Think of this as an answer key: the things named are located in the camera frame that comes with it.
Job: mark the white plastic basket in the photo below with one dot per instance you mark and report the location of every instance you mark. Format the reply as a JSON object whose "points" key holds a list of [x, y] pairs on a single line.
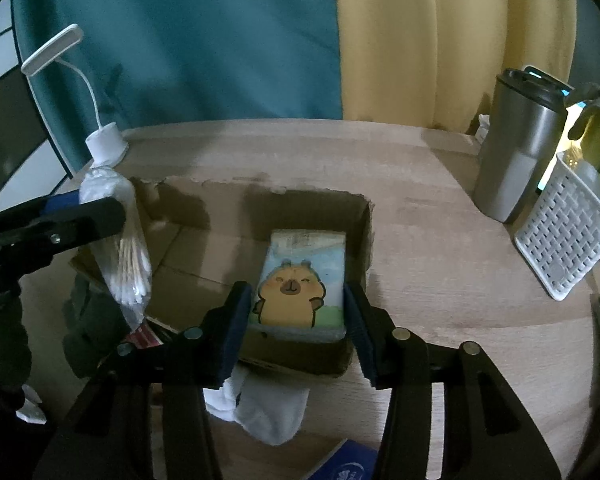
{"points": [[560, 230]]}

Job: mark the blue booklet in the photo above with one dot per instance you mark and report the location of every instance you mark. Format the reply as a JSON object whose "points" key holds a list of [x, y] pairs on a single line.
{"points": [[345, 465]]}

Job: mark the white desk lamp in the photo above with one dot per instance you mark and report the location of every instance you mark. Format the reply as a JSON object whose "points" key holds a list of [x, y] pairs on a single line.
{"points": [[105, 145]]}

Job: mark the red packet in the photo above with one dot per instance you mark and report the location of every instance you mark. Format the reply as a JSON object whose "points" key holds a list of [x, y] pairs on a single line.
{"points": [[142, 335]]}

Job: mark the teal curtain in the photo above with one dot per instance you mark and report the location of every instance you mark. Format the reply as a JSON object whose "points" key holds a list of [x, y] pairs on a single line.
{"points": [[190, 35]]}

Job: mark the brown cardboard box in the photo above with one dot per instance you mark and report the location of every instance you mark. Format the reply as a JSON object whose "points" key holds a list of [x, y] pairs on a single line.
{"points": [[200, 240]]}

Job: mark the steel tumbler with black lid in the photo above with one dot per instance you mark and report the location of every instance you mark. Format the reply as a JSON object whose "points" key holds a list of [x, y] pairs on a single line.
{"points": [[515, 160]]}

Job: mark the dark green knit hat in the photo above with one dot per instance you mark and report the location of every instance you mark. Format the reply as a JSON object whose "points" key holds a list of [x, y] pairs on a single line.
{"points": [[87, 332]]}

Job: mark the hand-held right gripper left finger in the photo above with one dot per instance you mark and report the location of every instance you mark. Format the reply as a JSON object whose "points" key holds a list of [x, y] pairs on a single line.
{"points": [[235, 332]]}

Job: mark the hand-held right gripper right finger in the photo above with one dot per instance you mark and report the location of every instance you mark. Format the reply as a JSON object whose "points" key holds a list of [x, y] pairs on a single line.
{"points": [[360, 342]]}

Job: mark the yellow curtain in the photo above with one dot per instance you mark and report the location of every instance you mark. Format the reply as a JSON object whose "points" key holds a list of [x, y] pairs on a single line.
{"points": [[430, 35]]}

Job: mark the white sock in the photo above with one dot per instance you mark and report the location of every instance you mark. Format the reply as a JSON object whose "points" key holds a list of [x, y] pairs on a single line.
{"points": [[270, 410]]}

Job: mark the white crumpled paper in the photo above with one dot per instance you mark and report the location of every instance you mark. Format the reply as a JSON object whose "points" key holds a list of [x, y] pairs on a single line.
{"points": [[30, 405]]}

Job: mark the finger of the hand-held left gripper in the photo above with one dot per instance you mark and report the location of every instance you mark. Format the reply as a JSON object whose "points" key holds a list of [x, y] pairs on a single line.
{"points": [[62, 201], [90, 217]]}

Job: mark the clear bag of cotton swabs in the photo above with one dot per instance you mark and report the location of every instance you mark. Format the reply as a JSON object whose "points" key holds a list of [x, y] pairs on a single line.
{"points": [[125, 260]]}

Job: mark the cartoon print tissue pack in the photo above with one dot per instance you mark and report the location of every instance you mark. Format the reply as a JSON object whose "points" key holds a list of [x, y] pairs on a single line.
{"points": [[295, 285]]}

